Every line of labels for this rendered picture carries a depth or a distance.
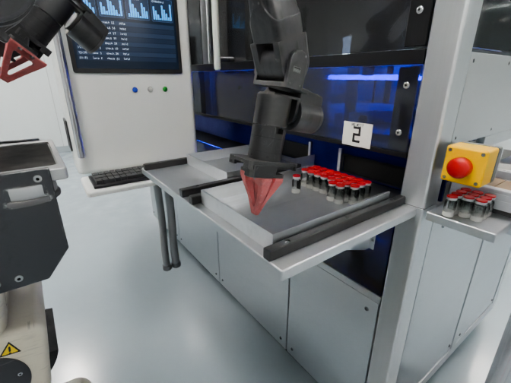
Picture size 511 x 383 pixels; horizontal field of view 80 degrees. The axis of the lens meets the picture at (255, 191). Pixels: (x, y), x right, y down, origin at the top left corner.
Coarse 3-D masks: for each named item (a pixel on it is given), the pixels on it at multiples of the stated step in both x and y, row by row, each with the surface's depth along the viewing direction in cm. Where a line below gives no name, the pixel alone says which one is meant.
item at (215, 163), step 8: (200, 152) 104; (208, 152) 106; (216, 152) 108; (224, 152) 110; (232, 152) 112; (240, 152) 114; (192, 160) 98; (200, 160) 94; (208, 160) 106; (216, 160) 106; (224, 160) 106; (288, 160) 94; (296, 160) 96; (304, 160) 99; (312, 160) 101; (200, 168) 95; (208, 168) 90; (216, 168) 86; (224, 168) 97; (232, 168) 97; (240, 168) 97; (216, 176) 87; (224, 176) 83; (232, 176) 83
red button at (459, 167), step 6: (450, 162) 57; (456, 162) 56; (462, 162) 56; (468, 162) 56; (450, 168) 57; (456, 168) 57; (462, 168) 56; (468, 168) 55; (450, 174) 58; (456, 174) 57; (462, 174) 56; (468, 174) 56
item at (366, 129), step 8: (344, 128) 79; (352, 128) 77; (368, 128) 74; (344, 136) 80; (352, 136) 78; (360, 136) 76; (368, 136) 74; (352, 144) 78; (360, 144) 76; (368, 144) 74
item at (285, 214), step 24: (216, 192) 71; (240, 192) 76; (288, 192) 77; (312, 192) 77; (384, 192) 68; (240, 216) 57; (264, 216) 64; (288, 216) 64; (312, 216) 64; (336, 216) 59; (264, 240) 52
